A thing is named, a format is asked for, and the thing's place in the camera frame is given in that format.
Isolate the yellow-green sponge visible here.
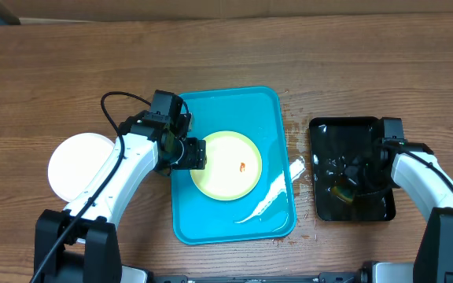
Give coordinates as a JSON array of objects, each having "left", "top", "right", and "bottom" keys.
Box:
[{"left": 330, "top": 186, "right": 355, "bottom": 204}]

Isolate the yellow-green plastic plate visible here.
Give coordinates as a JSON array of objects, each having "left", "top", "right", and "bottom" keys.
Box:
[{"left": 190, "top": 130, "right": 263, "bottom": 201}]

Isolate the teal plastic tray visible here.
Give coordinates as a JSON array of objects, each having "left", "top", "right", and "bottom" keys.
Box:
[{"left": 171, "top": 86, "right": 304, "bottom": 244}]

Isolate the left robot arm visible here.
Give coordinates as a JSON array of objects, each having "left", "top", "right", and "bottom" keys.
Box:
[{"left": 32, "top": 111, "right": 205, "bottom": 282}]

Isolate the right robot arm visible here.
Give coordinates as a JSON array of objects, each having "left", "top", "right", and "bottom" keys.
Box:
[{"left": 342, "top": 141, "right": 453, "bottom": 282}]

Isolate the white plate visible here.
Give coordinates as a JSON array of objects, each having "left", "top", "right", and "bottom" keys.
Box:
[{"left": 47, "top": 133, "right": 114, "bottom": 202}]

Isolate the black water tray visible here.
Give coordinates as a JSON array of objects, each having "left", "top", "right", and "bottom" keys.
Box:
[{"left": 309, "top": 116, "right": 396, "bottom": 222}]

